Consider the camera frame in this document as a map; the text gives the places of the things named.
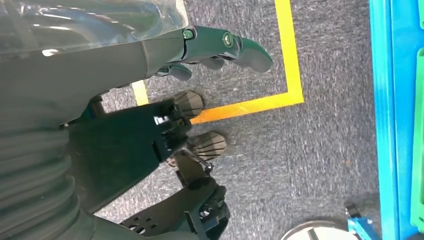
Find blue steel shelf rack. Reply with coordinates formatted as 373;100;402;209
345;0;424;240

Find yellow floor tape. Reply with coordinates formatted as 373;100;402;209
131;0;305;125

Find green plastic crate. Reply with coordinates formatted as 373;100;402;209
410;47;424;233

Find white round base plate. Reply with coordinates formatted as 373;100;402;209
280;219;359;240

